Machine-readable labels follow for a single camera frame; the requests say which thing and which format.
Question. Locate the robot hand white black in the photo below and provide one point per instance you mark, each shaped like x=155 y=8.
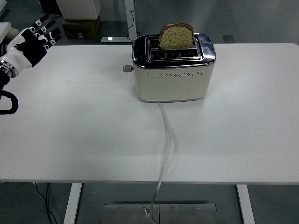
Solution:
x=22 y=57

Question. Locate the grey toaster lever knob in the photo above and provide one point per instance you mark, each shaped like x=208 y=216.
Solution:
x=127 y=68

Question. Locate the cream toaster chrome top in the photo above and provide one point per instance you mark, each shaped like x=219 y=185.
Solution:
x=172 y=84

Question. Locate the person's leg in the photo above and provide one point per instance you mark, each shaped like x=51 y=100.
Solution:
x=11 y=33

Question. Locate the white side table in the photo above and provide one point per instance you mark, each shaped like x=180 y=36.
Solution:
x=3 y=29

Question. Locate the black box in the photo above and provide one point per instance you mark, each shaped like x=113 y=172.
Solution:
x=50 y=5

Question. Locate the brown cardboard box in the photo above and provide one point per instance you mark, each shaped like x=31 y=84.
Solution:
x=81 y=28

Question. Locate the white appliance housing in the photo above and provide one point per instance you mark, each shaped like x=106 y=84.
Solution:
x=78 y=8

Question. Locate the white stand with foot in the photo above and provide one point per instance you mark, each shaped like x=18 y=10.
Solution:
x=130 y=18

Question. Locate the white table leg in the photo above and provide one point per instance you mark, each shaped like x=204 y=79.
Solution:
x=72 y=203
x=245 y=203

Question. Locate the brown bread slice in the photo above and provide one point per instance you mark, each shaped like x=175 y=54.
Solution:
x=176 y=38

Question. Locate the small metal clip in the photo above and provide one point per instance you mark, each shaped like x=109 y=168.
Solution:
x=146 y=210

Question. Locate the grey floor socket plate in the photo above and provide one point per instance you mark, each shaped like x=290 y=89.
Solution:
x=229 y=38

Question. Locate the grey metal plate with screws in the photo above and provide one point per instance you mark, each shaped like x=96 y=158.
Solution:
x=187 y=213

